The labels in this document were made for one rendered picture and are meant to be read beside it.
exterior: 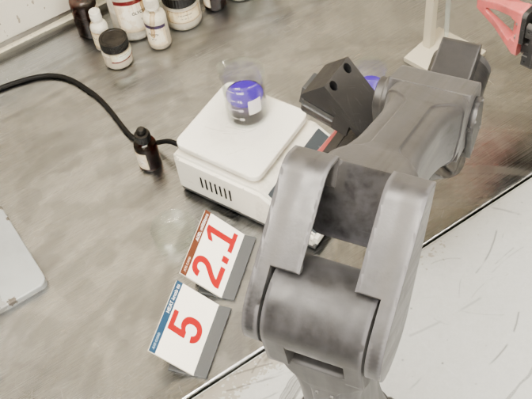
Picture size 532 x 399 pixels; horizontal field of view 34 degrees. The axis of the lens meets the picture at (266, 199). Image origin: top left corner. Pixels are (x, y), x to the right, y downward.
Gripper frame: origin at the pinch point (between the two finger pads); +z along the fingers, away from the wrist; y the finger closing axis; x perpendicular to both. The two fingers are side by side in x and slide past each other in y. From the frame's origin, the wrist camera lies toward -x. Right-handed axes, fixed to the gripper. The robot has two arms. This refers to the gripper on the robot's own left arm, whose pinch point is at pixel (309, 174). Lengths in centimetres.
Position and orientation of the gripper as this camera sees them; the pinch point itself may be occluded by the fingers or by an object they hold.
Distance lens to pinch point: 93.3
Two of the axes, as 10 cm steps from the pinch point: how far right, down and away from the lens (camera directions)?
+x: 6.2, 7.0, 3.5
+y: -5.4, 7.0, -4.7
